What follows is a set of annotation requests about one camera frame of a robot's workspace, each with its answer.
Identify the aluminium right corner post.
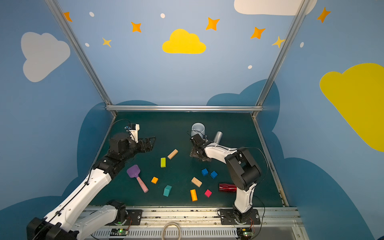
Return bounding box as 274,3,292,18
252,0,311,120

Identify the silver spray bottle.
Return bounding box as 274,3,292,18
213,131,223,145

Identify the light blue ceramic mug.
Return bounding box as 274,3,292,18
191,123,205,139

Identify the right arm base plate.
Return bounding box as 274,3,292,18
218,209,261,225

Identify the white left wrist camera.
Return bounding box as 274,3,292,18
125,124,140,143

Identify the small orange cube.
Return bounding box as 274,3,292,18
151,177,159,184

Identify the tan wood block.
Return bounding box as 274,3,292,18
191,177,203,188

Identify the front aluminium rail base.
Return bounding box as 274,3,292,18
88,206,309,240

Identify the aluminium back frame rail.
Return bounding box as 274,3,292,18
106,105,263,112

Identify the blue cube left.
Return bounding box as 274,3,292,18
202,169,209,176

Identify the right green circuit board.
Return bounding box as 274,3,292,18
236,228,254,240

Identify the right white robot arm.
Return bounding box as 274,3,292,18
190,132,262,224

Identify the left green circuit board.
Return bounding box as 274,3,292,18
110,229,129,237

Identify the purple pink toy spatula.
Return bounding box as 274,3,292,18
127,165,149,193

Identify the lime green block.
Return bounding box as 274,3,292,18
161,158,167,168

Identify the aluminium left corner post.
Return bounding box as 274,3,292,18
45,0,113,107

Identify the red spray bottle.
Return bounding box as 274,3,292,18
219,183,237,193

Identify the aluminium corner post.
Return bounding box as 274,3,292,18
252,0,311,120
45,0,113,107

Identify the magenta cube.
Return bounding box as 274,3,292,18
205,190,212,198

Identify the blue cube right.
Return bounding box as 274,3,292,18
210,171,218,179

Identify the blue cube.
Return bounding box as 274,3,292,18
210,171,218,179
202,169,209,176

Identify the teal block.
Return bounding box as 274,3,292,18
163,185,172,197

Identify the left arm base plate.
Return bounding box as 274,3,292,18
108,209,143,226

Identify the beige cable loop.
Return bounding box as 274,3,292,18
161,221,183,240

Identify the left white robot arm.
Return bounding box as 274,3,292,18
27,133,156,240

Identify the green circuit board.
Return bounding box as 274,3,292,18
110,229,129,237
236,228,254,240

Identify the natural wood block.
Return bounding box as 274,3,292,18
168,149,179,160

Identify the orange yellow block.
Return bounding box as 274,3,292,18
190,189,198,202

